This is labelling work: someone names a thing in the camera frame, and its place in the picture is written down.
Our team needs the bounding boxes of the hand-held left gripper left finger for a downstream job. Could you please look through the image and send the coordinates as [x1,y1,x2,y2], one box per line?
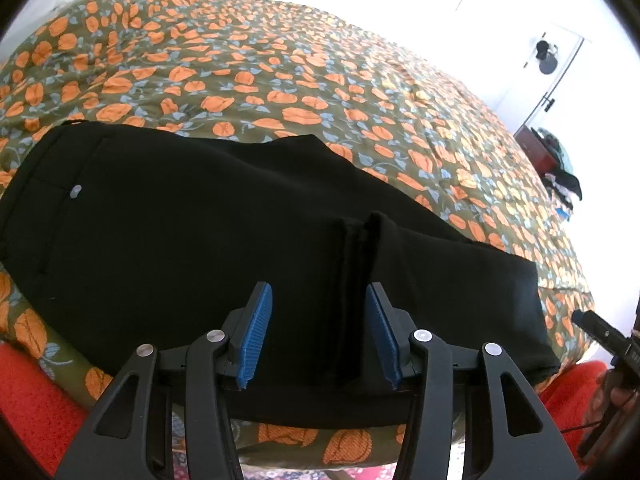
[54,281,273,480]

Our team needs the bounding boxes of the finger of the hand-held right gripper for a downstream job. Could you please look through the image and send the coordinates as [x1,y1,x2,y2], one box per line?
[572,310,628,358]

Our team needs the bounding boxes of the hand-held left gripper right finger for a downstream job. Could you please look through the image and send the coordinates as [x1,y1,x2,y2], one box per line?
[365,282,581,480]

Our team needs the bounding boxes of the black pants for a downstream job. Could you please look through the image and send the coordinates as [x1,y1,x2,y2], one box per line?
[0,121,562,431]

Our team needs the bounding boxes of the person's right hand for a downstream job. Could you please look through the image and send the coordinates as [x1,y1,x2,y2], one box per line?
[597,372,633,409]

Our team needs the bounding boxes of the red textured cloth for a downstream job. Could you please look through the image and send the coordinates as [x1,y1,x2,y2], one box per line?
[0,342,108,476]
[540,360,621,461]

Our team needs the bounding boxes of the patterned rug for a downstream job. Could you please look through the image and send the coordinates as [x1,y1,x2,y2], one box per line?
[170,410,468,480]

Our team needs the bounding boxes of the pile of clothes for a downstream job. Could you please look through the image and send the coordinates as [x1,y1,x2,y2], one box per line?
[532,127,584,222]

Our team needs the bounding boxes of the dark red wooden dresser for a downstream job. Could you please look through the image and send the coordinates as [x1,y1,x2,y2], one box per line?
[514,126,561,183]

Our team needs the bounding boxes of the white door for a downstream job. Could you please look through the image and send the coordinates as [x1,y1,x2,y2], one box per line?
[500,22,586,128]

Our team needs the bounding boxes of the orange floral blanket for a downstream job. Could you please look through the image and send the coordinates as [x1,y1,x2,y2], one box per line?
[0,0,596,466]

